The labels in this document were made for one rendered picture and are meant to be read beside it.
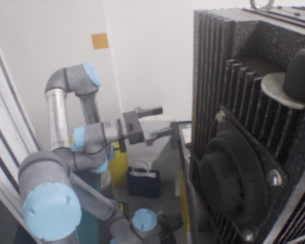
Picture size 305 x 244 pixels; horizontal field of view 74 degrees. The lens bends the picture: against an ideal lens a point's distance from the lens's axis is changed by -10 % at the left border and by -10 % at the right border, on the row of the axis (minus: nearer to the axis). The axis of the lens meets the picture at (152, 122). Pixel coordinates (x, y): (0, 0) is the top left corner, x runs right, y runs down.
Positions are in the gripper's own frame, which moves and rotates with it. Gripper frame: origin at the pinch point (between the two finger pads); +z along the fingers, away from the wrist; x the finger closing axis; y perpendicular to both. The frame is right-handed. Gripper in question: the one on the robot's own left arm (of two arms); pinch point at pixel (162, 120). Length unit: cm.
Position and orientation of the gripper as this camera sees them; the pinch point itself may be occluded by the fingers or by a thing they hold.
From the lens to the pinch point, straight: 79.8
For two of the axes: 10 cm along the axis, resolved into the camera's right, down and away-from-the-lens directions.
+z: 9.7, -2.0, 1.6
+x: -2.5, -5.5, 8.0
